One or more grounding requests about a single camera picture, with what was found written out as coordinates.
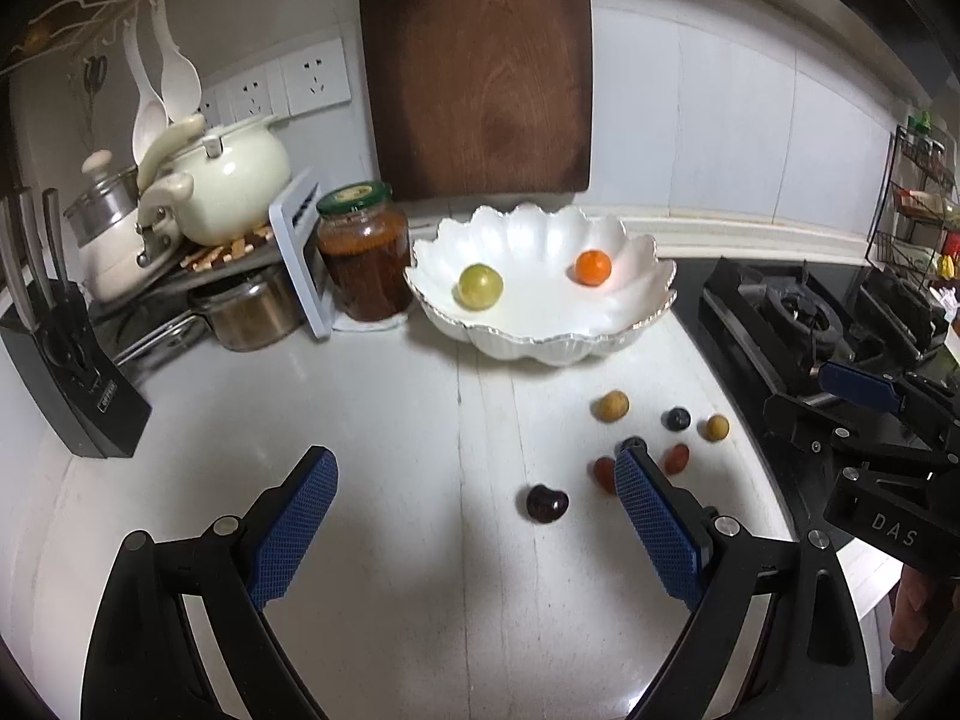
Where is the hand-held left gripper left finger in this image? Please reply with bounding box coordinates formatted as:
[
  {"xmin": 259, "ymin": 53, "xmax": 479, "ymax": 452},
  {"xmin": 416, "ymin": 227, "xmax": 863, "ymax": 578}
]
[{"xmin": 81, "ymin": 446, "xmax": 338, "ymax": 720}]

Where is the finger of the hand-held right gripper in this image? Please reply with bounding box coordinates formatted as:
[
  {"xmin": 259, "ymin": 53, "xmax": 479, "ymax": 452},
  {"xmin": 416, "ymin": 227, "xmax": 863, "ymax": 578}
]
[
  {"xmin": 817, "ymin": 360, "xmax": 960, "ymax": 445},
  {"xmin": 763, "ymin": 390, "xmax": 960, "ymax": 482}
]

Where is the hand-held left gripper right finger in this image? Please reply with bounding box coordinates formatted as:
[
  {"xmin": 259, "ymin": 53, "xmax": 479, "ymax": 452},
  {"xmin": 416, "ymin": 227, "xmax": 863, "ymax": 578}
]
[{"xmin": 614, "ymin": 446, "xmax": 875, "ymax": 720}]

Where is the dark red cherry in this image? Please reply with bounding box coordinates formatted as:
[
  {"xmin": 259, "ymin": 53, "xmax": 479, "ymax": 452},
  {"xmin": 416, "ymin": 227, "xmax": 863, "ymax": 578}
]
[{"xmin": 524, "ymin": 484, "xmax": 569, "ymax": 524}]

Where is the white scalloped bowl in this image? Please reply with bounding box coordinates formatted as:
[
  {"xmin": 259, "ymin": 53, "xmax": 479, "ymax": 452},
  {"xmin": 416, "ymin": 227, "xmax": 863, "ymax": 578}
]
[{"xmin": 403, "ymin": 202, "xmax": 678, "ymax": 368}]

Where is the person's right hand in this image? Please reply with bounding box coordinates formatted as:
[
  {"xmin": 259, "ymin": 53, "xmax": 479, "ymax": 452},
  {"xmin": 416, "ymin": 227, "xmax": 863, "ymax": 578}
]
[{"xmin": 891, "ymin": 564, "xmax": 937, "ymax": 655}]

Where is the round gas burner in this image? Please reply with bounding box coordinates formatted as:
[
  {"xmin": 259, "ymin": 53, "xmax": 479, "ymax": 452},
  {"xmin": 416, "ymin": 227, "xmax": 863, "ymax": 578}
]
[{"xmin": 769, "ymin": 289, "xmax": 841, "ymax": 346}]

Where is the black gas stove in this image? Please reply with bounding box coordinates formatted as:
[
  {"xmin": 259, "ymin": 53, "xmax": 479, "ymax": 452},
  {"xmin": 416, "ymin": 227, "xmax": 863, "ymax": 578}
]
[{"xmin": 696, "ymin": 255, "xmax": 960, "ymax": 481}]

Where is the steel pot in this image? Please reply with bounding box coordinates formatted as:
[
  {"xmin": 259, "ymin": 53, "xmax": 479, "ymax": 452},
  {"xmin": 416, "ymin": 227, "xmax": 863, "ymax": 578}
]
[{"xmin": 189, "ymin": 266, "xmax": 305, "ymax": 352}]

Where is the small orange tangerine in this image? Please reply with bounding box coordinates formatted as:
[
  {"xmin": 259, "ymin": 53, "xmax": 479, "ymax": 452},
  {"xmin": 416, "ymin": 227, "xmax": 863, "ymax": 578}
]
[{"xmin": 574, "ymin": 249, "xmax": 614, "ymax": 287}]

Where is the black knife block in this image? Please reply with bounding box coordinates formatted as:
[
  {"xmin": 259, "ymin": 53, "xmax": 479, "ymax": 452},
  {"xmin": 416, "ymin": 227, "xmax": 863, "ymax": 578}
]
[{"xmin": 0, "ymin": 281, "xmax": 153, "ymax": 460}]

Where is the white slotted stand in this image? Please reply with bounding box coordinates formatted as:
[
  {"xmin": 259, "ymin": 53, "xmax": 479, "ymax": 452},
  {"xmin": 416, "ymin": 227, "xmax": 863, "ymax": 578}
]
[{"xmin": 268, "ymin": 167, "xmax": 336, "ymax": 338}]

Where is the glass jar of brown sauce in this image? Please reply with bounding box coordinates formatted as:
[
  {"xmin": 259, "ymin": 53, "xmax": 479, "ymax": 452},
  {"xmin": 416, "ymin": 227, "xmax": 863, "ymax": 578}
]
[{"xmin": 315, "ymin": 181, "xmax": 413, "ymax": 323}]

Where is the wooden trivet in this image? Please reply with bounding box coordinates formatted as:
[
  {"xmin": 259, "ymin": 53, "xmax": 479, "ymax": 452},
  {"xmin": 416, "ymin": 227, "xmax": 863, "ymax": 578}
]
[{"xmin": 180, "ymin": 229, "xmax": 271, "ymax": 271}]

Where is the green plum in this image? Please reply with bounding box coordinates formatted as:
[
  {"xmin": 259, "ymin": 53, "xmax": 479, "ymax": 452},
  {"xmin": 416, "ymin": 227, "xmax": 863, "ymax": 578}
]
[{"xmin": 457, "ymin": 262, "xmax": 504, "ymax": 311}]

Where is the small white pot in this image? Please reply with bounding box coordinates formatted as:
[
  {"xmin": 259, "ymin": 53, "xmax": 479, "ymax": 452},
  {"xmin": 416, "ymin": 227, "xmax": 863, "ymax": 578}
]
[{"xmin": 79, "ymin": 195, "xmax": 185, "ymax": 302}]

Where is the cream ceramic pot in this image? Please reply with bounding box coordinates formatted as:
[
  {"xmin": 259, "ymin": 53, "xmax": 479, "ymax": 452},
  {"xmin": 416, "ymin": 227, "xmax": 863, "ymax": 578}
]
[{"xmin": 139, "ymin": 116, "xmax": 293, "ymax": 247}]

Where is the glass lid with white knob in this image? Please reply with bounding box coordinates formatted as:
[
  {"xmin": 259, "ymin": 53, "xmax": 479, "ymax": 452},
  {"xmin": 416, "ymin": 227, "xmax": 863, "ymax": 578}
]
[{"xmin": 64, "ymin": 150, "xmax": 143, "ymax": 245}]

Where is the white hanging spoon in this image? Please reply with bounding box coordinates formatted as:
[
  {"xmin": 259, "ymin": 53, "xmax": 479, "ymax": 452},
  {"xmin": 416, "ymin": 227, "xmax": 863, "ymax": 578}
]
[{"xmin": 122, "ymin": 19, "xmax": 169, "ymax": 160}]

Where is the white hanging rice paddle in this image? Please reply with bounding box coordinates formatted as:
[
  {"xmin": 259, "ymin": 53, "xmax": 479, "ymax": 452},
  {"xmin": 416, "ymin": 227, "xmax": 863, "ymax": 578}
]
[{"xmin": 152, "ymin": 0, "xmax": 203, "ymax": 122}]

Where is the dark wooden cutting board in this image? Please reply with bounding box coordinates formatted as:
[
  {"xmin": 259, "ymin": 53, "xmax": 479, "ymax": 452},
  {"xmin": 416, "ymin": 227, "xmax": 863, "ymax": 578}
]
[{"xmin": 356, "ymin": 0, "xmax": 593, "ymax": 202}]

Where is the small dark hanging tool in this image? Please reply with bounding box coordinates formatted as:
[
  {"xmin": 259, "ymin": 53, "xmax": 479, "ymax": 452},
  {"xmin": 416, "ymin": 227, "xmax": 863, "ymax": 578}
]
[{"xmin": 79, "ymin": 52, "xmax": 110, "ymax": 102}]

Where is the black wire spice rack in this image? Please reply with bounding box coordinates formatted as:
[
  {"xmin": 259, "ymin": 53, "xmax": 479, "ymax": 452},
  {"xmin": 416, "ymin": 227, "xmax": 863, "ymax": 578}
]
[{"xmin": 866, "ymin": 124, "xmax": 960, "ymax": 280}]

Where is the steel-handled knife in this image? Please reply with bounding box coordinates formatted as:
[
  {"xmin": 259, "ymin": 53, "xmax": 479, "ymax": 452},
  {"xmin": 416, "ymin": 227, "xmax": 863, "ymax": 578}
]
[
  {"xmin": 41, "ymin": 187, "xmax": 68, "ymax": 282},
  {"xmin": 16, "ymin": 191, "xmax": 53, "ymax": 308},
  {"xmin": 0, "ymin": 199, "xmax": 35, "ymax": 316}
]

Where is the gold wire wall rack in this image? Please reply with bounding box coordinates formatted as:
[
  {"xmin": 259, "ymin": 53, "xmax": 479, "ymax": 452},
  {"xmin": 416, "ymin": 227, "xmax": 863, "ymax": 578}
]
[{"xmin": 0, "ymin": 0, "xmax": 185, "ymax": 76}]

